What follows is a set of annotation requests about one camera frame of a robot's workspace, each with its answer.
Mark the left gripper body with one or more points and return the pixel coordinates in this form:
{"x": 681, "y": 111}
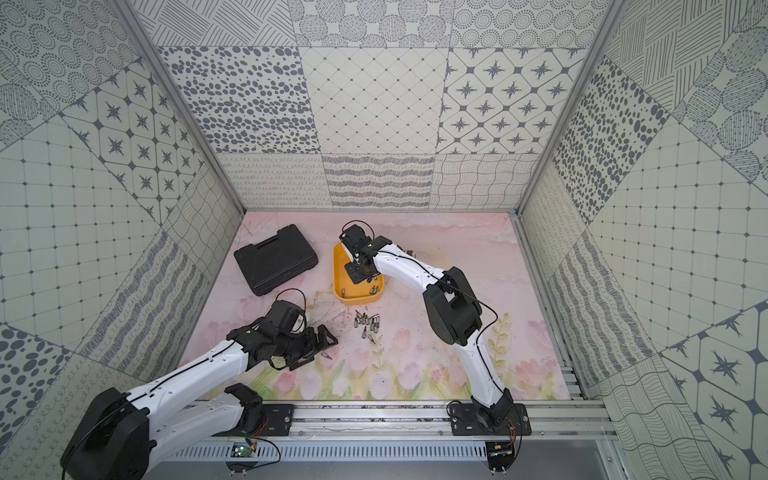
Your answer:
{"x": 309, "y": 342}

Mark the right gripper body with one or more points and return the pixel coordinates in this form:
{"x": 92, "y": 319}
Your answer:
{"x": 356, "y": 273}

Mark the yellow plastic storage box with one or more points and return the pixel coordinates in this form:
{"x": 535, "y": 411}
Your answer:
{"x": 346, "y": 291}

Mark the pile of silver bits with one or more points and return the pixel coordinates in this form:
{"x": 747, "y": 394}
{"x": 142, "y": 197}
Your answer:
{"x": 369, "y": 323}

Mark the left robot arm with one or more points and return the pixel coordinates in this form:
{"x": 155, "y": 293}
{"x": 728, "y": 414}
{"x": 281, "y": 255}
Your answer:
{"x": 124, "y": 435}

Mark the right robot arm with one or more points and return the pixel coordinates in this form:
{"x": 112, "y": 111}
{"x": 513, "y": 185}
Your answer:
{"x": 452, "y": 308}

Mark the black plastic tool case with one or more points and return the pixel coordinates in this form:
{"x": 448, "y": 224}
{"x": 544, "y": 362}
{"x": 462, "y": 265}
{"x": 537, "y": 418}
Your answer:
{"x": 275, "y": 260}

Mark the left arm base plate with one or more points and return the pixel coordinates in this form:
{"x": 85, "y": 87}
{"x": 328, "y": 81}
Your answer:
{"x": 271, "y": 420}

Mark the white slotted cable duct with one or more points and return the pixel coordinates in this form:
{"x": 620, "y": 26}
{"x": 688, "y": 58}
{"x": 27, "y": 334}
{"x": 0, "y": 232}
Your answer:
{"x": 320, "y": 451}

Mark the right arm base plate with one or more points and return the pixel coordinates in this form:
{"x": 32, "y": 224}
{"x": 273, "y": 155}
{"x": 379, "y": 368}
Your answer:
{"x": 471, "y": 419}

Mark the aluminium rail frame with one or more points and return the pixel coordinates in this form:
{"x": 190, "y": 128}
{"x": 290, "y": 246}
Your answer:
{"x": 428, "y": 420}

